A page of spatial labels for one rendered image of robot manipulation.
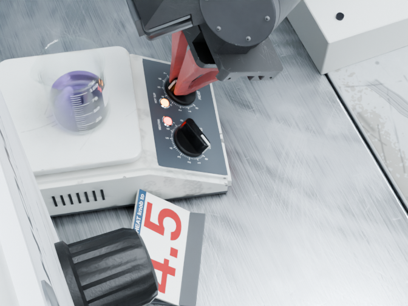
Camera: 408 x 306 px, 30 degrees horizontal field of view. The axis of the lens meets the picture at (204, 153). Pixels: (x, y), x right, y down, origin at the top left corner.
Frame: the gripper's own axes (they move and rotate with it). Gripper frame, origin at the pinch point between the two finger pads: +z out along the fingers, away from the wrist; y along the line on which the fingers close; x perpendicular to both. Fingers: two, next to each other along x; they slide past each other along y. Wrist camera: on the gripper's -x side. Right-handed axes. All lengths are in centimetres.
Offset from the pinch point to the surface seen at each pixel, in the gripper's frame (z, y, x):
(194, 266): 5.8, 15.7, -1.9
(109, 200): 7.1, 7.7, -7.1
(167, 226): 5.4, 11.7, -3.4
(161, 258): 5.8, 14.4, -4.9
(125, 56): 0.2, -3.2, -4.8
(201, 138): -0.3, 6.2, -0.6
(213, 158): 1.4, 7.4, 1.3
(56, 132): 3.5, 2.4, -12.1
